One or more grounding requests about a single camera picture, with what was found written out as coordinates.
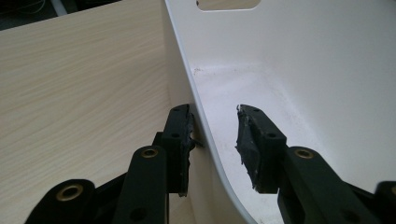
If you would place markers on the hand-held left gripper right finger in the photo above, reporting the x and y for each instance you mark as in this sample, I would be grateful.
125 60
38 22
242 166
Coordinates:
267 155

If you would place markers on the white metal stand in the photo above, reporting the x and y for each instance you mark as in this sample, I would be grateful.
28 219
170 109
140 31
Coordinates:
59 6

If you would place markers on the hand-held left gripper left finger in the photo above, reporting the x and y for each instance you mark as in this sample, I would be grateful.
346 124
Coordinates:
176 149

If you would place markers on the white plastic bin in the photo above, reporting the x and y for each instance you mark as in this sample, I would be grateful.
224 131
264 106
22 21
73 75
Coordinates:
295 46

